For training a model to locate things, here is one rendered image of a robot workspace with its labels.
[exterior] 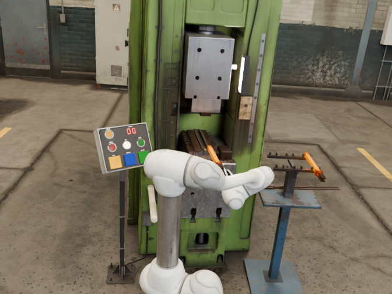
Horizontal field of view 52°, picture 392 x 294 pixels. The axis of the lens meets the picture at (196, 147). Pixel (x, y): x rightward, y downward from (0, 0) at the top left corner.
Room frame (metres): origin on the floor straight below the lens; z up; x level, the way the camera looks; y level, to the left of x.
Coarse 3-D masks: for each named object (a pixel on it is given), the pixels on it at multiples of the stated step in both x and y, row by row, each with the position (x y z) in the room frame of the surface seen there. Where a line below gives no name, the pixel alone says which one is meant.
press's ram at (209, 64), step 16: (192, 32) 2.83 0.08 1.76; (192, 48) 2.58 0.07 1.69; (208, 48) 2.60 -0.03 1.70; (224, 48) 2.62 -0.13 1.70; (192, 64) 2.59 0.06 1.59; (208, 64) 2.60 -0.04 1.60; (224, 64) 2.62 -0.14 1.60; (192, 80) 2.59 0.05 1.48; (208, 80) 2.61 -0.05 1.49; (224, 80) 2.63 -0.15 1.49; (192, 96) 2.59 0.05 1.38; (208, 96) 2.61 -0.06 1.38; (224, 96) 2.63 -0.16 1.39
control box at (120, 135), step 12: (96, 132) 2.32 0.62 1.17; (120, 132) 2.38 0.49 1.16; (144, 132) 2.46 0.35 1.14; (96, 144) 2.32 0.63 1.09; (108, 144) 2.30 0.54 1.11; (120, 144) 2.34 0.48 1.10; (132, 144) 2.38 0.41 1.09; (144, 144) 2.42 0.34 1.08; (108, 156) 2.26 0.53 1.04; (120, 156) 2.30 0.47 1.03; (108, 168) 2.22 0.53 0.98; (120, 168) 2.26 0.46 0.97; (132, 168) 2.37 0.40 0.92
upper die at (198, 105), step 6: (192, 102) 2.59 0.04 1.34; (198, 102) 2.60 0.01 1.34; (204, 102) 2.60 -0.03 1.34; (210, 102) 2.61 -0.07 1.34; (216, 102) 2.62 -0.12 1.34; (192, 108) 2.59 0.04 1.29; (198, 108) 2.60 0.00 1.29; (204, 108) 2.60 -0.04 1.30; (210, 108) 2.61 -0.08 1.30; (216, 108) 2.62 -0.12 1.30
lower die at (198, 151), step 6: (186, 132) 2.97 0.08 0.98; (192, 132) 2.95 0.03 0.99; (204, 132) 2.97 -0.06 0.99; (186, 138) 2.84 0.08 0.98; (192, 138) 2.82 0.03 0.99; (198, 138) 2.81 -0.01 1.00; (204, 138) 2.82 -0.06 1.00; (192, 144) 2.71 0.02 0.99; (198, 144) 2.71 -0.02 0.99; (210, 144) 2.73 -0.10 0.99; (186, 150) 2.68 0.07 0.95; (192, 150) 2.61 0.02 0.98; (198, 150) 2.60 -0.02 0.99; (198, 156) 2.60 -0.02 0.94; (204, 156) 2.61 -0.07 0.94; (210, 156) 2.62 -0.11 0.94
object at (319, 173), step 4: (304, 152) 2.65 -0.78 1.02; (304, 156) 2.62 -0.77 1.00; (308, 156) 2.58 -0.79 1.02; (308, 160) 2.53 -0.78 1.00; (312, 160) 2.51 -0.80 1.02; (312, 164) 2.44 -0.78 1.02; (316, 168) 2.39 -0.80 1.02; (316, 172) 2.33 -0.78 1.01; (320, 172) 2.32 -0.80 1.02; (320, 176) 2.26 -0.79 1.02; (324, 176) 2.26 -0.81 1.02; (320, 180) 2.25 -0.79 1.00; (324, 180) 2.25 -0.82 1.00
